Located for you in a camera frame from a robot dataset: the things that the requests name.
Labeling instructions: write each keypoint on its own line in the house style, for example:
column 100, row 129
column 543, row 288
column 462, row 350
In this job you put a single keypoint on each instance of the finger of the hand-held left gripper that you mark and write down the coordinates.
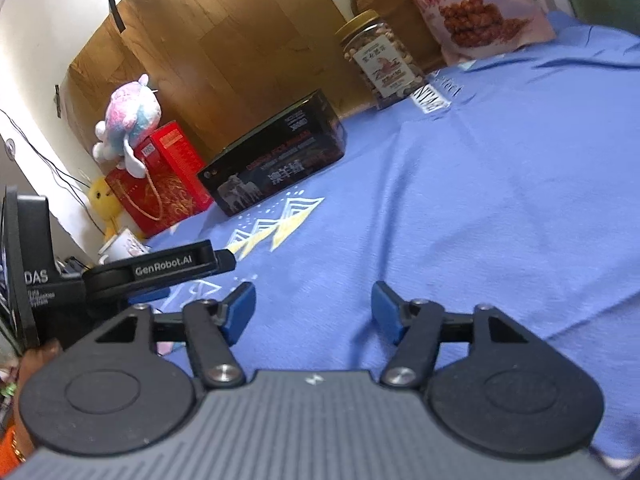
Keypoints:
column 226, row 261

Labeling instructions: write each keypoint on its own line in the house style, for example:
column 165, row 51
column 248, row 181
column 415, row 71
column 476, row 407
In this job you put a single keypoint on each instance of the pink snack bag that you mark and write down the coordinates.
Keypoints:
column 475, row 10

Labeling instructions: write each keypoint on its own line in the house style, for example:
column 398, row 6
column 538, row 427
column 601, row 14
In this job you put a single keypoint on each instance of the red gift bag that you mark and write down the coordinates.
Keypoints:
column 170, row 180

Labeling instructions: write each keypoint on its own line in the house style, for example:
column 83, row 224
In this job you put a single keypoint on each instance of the white enamel mug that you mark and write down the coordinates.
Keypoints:
column 125, row 247

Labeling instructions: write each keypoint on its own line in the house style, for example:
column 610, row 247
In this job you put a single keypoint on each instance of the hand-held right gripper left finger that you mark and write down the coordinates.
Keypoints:
column 240, row 312

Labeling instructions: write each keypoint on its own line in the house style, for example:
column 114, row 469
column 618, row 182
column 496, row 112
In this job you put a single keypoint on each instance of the clear nut jar gold lid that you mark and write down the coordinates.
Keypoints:
column 382, row 60

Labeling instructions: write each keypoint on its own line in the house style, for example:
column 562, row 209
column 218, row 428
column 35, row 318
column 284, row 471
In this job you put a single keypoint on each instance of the large wooden board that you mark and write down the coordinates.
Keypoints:
column 225, row 60

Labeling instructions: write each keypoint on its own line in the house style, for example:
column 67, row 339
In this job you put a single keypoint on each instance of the black tin box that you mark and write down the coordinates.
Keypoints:
column 280, row 160

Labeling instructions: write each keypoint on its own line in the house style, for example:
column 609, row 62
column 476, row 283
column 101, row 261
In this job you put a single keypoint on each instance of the black tape strip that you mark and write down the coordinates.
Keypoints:
column 116, row 10

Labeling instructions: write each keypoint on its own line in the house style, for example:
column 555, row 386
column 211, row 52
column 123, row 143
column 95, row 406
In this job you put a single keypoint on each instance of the person's left forearm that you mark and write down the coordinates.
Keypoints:
column 37, row 355

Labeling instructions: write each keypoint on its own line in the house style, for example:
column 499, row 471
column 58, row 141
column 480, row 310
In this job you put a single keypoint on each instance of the pastel pink blue plush toy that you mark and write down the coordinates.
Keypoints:
column 132, row 115

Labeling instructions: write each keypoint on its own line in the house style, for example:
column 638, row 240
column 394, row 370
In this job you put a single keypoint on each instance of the blue printed cloth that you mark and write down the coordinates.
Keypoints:
column 500, row 185

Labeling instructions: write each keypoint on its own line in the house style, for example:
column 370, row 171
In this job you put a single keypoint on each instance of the orange cloth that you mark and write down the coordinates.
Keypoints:
column 12, row 442

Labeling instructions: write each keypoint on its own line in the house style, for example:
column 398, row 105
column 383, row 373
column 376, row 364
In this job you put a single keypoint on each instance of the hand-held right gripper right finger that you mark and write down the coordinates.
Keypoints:
column 386, row 316

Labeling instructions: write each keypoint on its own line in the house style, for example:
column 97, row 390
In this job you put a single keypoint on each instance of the yellow duck plush toy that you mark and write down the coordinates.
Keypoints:
column 102, row 200

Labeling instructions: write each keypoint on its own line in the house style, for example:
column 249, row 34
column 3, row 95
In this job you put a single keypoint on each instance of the round wooden board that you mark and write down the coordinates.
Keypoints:
column 395, row 5

